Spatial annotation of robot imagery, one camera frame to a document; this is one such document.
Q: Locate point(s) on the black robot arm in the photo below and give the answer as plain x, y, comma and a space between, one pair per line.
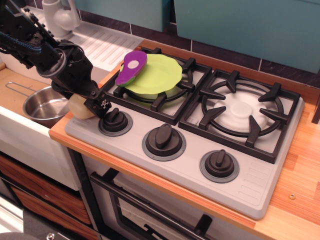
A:
24, 37

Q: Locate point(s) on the black oven door handle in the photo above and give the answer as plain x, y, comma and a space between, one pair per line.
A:
197, 233

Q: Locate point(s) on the small steel pot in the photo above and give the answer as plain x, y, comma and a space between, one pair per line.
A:
44, 106

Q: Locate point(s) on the beige toy potato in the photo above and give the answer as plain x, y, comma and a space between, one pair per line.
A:
76, 105

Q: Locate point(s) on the lime green plate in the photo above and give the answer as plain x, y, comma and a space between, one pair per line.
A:
161, 73

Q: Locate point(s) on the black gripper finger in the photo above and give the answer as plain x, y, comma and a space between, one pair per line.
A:
99, 106
60, 90

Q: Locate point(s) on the teal cabinet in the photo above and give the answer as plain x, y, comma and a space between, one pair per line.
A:
286, 32
150, 14

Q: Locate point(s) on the grey toy stove top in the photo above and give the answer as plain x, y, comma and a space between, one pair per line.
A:
250, 193

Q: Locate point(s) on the black left stove knob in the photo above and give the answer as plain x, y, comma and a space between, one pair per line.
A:
115, 123

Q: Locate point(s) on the teal cabinet right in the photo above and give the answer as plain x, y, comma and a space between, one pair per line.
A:
286, 32

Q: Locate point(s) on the black burner grate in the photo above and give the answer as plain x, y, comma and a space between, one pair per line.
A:
167, 106
265, 144

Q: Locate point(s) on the grey toy faucet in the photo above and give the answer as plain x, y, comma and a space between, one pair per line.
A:
60, 22

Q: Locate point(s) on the black right stove knob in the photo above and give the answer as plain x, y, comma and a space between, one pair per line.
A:
219, 166

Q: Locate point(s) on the wooden drawer front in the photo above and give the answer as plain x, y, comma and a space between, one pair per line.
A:
47, 198

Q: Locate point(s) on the purple toy eggplant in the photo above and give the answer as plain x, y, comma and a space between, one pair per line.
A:
133, 64

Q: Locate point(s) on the teal cabinet left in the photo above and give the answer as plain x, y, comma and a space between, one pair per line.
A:
150, 14

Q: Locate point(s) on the black right burner grate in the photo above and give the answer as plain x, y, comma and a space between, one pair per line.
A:
265, 144

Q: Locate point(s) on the white right burner disc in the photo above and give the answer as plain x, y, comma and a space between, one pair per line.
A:
239, 107

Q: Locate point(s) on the toy oven door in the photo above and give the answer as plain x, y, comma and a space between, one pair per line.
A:
141, 212

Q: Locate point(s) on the black left burner grate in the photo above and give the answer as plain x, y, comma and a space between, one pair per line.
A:
167, 106

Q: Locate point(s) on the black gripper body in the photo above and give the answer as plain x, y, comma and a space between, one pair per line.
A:
69, 69

